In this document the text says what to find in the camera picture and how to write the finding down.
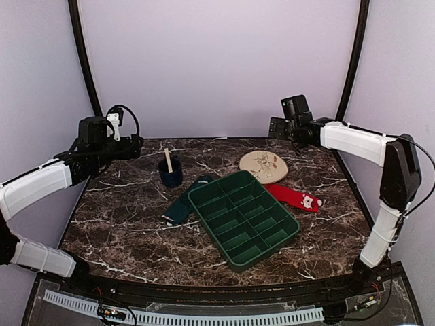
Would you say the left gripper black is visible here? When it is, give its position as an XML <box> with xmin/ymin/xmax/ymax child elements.
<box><xmin>92</xmin><ymin>134</ymin><xmax>143</xmax><ymax>169</ymax></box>

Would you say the red santa sock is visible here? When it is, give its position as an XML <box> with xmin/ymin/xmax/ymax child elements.
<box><xmin>264</xmin><ymin>184</ymin><xmax>323</xmax><ymax>213</ymax></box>

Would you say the green compartment tray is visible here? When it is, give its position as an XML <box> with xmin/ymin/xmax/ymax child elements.
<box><xmin>188</xmin><ymin>170</ymin><xmax>300</xmax><ymax>273</ymax></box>

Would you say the dark green sock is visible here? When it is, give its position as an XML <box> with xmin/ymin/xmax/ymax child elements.
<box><xmin>161</xmin><ymin>175</ymin><xmax>213</xmax><ymax>225</ymax></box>

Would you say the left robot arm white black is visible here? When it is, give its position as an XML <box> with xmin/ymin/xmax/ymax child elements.
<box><xmin>1</xmin><ymin>113</ymin><xmax>143</xmax><ymax>296</ymax></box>

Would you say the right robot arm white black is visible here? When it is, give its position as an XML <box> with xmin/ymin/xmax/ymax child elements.
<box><xmin>268</xmin><ymin>112</ymin><xmax>422</xmax><ymax>295</ymax></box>

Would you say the beige decorated plate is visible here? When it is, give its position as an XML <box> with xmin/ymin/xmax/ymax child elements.
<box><xmin>239</xmin><ymin>151</ymin><xmax>288</xmax><ymax>185</ymax></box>

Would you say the wooden stick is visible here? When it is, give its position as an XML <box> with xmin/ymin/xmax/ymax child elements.
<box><xmin>164</xmin><ymin>148</ymin><xmax>173</xmax><ymax>173</ymax></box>

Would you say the dark blue mug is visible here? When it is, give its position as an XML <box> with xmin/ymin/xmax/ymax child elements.
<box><xmin>158</xmin><ymin>157</ymin><xmax>183</xmax><ymax>188</ymax></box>

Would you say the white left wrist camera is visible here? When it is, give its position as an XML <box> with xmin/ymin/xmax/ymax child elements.
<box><xmin>106</xmin><ymin>106</ymin><xmax>124</xmax><ymax>141</ymax></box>

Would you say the left black frame post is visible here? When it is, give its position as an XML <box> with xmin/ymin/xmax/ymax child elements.
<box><xmin>67</xmin><ymin>0</ymin><xmax>103</xmax><ymax>116</ymax></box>

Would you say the black frame post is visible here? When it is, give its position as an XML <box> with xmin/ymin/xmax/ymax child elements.
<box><xmin>336</xmin><ymin>0</ymin><xmax>370</xmax><ymax>121</ymax></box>
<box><xmin>67</xmin><ymin>0</ymin><xmax>103</xmax><ymax>116</ymax></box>

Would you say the right black frame post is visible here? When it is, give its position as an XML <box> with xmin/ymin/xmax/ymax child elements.
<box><xmin>336</xmin><ymin>0</ymin><xmax>370</xmax><ymax>121</ymax></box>

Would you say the black front rail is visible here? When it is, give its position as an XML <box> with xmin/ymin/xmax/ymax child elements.
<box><xmin>73</xmin><ymin>275</ymin><xmax>353</xmax><ymax>305</ymax></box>

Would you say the white slotted cable duct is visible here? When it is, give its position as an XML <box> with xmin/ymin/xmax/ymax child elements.
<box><xmin>42</xmin><ymin>290</ymin><xmax>325</xmax><ymax>325</ymax></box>

